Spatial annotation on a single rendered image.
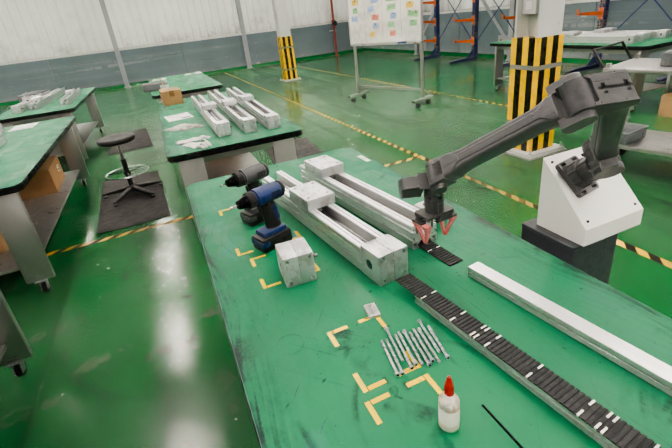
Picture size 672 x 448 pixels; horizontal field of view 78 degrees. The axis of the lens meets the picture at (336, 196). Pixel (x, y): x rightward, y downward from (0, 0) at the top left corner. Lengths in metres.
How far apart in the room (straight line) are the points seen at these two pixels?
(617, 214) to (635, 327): 0.45
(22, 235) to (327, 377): 2.57
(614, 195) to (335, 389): 1.04
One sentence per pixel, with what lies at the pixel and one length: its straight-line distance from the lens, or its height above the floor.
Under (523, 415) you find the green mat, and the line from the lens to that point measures 0.92.
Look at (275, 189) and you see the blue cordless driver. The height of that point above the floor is 0.98.
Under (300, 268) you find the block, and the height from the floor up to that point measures 0.83.
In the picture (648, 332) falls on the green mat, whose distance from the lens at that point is 1.17.
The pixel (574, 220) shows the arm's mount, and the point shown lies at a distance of 1.42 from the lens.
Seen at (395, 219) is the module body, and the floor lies 0.86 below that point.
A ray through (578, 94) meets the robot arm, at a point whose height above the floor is 1.28.
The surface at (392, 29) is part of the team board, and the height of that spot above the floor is 1.17.
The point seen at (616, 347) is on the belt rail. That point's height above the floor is 0.81.
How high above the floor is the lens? 1.48
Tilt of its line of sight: 24 degrees down
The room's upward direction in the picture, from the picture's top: 7 degrees counter-clockwise
